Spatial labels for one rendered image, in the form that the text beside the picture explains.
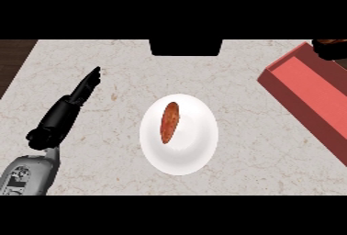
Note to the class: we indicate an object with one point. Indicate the dark brown round object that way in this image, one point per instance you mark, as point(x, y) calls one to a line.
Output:
point(331, 49)

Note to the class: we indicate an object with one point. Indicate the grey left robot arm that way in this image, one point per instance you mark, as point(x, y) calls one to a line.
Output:
point(27, 176)

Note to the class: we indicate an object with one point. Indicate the brown croissant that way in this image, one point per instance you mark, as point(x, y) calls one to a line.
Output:
point(170, 123)

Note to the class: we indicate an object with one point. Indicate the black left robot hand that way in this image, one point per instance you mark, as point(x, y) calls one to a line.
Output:
point(61, 117)

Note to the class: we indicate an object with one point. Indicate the red cardboard box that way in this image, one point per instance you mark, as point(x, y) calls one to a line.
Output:
point(312, 91)

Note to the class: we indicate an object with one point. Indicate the black appliance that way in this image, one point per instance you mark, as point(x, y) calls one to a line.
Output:
point(186, 47)

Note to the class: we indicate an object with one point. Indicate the white oval plate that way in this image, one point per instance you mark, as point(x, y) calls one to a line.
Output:
point(188, 147)

